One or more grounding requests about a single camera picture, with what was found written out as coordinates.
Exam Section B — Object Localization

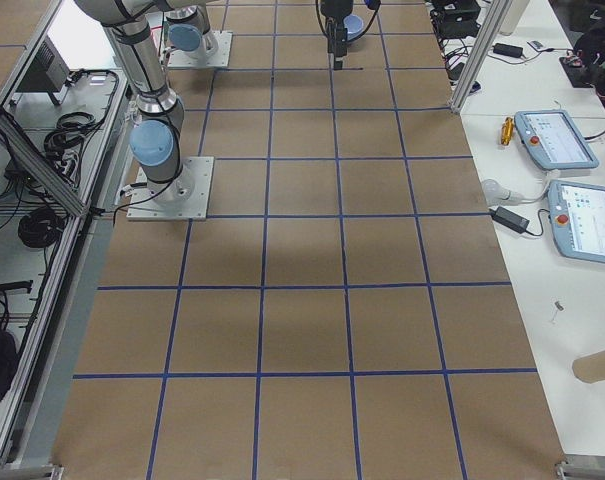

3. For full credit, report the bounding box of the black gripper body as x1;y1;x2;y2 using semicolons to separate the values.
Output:
319;0;353;29

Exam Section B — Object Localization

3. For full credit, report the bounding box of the blue bowl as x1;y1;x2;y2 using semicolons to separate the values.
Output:
344;14;364;41

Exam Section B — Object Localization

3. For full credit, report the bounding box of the small black power brick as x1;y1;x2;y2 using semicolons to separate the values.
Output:
493;43;523;58

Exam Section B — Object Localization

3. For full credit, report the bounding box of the white light bulb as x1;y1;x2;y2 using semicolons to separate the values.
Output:
481;179;524;206

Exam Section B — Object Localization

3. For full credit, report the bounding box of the upper teach pendant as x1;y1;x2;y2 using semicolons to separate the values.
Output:
514;110;600;171

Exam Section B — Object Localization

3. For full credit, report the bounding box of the teach pendant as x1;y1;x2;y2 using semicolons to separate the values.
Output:
547;180;605;263
514;110;600;171

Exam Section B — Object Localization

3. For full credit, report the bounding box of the black power adapter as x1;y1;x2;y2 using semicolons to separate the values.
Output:
490;206;529;234

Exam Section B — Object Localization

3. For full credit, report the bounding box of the grey control box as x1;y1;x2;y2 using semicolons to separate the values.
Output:
17;36;70;106

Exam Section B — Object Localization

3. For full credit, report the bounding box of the lower teach pendant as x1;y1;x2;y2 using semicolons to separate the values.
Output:
547;180;605;263

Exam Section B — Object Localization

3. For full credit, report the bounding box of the cardboard tube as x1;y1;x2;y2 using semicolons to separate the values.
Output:
572;350;605;384

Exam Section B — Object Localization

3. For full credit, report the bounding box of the aluminium frame post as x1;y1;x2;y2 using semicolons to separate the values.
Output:
449;0;512;114

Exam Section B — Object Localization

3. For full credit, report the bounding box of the black cable coil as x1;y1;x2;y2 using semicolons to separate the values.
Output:
17;205;66;250

